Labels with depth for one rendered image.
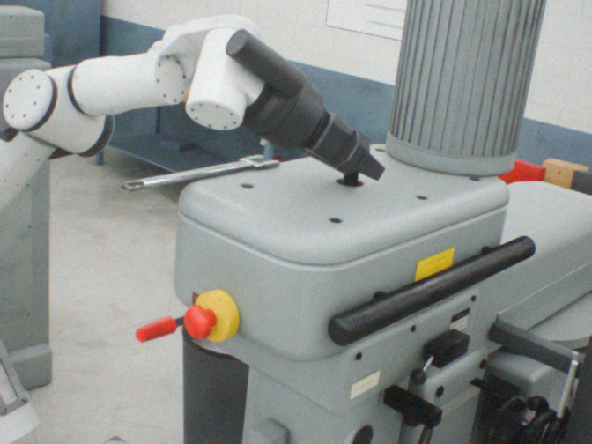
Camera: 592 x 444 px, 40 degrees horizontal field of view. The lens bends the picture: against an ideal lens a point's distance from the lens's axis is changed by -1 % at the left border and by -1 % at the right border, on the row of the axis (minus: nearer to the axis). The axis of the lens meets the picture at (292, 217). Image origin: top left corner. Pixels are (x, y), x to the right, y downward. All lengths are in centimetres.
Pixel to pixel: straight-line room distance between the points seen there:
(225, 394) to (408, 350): 223
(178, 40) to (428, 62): 38
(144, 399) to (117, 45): 512
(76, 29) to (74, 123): 734
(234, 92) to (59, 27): 741
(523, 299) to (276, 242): 65
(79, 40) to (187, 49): 746
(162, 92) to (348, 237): 28
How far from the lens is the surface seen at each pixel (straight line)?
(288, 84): 91
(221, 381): 327
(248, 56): 88
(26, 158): 110
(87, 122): 107
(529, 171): 500
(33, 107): 103
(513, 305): 140
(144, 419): 391
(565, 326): 160
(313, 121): 96
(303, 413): 112
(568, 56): 549
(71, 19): 835
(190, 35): 97
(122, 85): 99
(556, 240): 150
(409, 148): 120
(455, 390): 131
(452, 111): 117
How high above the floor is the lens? 220
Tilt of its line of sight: 19 degrees down
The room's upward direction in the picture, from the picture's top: 6 degrees clockwise
